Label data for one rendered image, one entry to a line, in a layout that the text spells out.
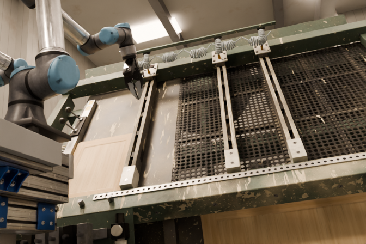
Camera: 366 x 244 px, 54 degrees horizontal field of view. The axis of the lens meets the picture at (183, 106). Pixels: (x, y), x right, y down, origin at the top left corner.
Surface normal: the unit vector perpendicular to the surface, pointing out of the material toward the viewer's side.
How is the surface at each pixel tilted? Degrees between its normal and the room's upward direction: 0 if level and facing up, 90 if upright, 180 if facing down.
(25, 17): 90
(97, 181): 54
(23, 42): 90
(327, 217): 90
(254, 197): 144
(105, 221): 90
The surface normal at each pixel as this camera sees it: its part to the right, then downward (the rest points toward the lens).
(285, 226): -0.22, -0.35
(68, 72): 0.88, -0.15
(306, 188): -0.04, 0.54
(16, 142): 0.95, -0.21
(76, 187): -0.24, -0.83
